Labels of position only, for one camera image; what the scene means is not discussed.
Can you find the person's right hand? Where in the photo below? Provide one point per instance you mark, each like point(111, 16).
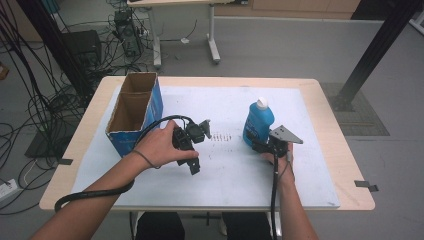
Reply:
point(283, 166)

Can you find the blue bottle with white cap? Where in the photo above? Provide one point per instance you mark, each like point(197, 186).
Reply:
point(258, 120)

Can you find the blue cardboard box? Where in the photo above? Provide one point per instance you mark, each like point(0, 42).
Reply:
point(133, 103)

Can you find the brown cardboard piece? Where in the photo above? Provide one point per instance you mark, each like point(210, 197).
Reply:
point(3, 70)

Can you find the short black tape strip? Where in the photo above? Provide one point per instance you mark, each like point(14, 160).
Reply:
point(65, 161)

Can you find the person's leg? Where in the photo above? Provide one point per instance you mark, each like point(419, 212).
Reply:
point(246, 226)
point(160, 226)

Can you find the black wrist band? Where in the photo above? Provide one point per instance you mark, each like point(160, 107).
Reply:
point(146, 160)

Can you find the white foam board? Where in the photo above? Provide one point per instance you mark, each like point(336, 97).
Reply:
point(216, 186)

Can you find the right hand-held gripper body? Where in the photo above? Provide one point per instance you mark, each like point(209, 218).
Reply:
point(278, 146)

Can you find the black box case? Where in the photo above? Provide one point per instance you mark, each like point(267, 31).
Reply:
point(81, 43)

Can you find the black slanted aluminium post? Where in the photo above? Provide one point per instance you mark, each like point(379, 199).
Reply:
point(50, 33)

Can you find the white desk with metal legs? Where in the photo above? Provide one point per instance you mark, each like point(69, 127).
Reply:
point(211, 33)

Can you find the long black tape strip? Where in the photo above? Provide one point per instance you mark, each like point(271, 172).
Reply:
point(365, 184)

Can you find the white plug adapter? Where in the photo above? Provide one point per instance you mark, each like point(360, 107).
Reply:
point(184, 40)

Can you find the person's right leg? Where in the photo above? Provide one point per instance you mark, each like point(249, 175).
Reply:
point(246, 226)

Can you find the grey floor mat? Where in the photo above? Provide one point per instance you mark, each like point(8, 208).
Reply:
point(363, 123)

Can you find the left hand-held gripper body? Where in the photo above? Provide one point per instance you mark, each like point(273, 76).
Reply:
point(195, 131)

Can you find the black aluminium post with foot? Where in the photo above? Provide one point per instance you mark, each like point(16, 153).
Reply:
point(376, 50)

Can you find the person's left leg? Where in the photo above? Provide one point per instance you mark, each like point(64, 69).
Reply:
point(160, 226)

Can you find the white power strip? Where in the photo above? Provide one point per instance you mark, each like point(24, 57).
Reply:
point(7, 190)

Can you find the person's left hand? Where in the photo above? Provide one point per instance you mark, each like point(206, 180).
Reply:
point(160, 146)

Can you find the light wooden table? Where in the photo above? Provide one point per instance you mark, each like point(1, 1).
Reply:
point(233, 81)

